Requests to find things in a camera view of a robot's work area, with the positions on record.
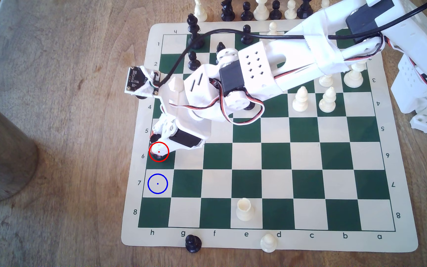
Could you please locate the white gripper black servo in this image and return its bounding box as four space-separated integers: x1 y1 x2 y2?
151 64 230 156

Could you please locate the black chess rook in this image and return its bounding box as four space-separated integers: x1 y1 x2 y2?
149 133 170 163

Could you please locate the black chess pawn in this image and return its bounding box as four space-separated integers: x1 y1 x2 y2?
240 1 254 21
188 51 201 71
185 234 202 254
269 1 283 21
240 24 254 45

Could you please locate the black chess king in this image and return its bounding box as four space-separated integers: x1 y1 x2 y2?
186 13 205 50

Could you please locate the white chess rook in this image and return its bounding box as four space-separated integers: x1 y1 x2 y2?
236 198 254 222

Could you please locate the green and cream chess mat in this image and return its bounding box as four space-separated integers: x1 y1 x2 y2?
121 17 419 253

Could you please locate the white chess bishop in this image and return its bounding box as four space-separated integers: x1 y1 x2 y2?
292 86 309 113
318 87 337 113
193 0 208 22

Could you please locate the black chess knight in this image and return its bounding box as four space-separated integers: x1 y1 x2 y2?
220 0 236 22

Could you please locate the white chess queen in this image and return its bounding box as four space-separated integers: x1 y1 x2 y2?
254 0 270 21

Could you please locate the large black chess piece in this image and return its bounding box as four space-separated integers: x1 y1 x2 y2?
297 0 314 20

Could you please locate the white chess king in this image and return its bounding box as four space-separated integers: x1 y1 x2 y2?
343 62 367 89

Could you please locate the white tape wrap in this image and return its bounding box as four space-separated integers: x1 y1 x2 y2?
304 10 350 73

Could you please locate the red black white servo wire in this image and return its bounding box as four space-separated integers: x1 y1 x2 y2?
168 89 266 127

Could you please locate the small camera circuit board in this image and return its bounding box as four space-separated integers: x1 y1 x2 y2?
125 66 150 99

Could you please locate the thin black camera cable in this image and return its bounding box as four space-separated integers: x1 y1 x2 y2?
156 0 427 88

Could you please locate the brown wooden round post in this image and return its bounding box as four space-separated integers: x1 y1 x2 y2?
0 91 39 203

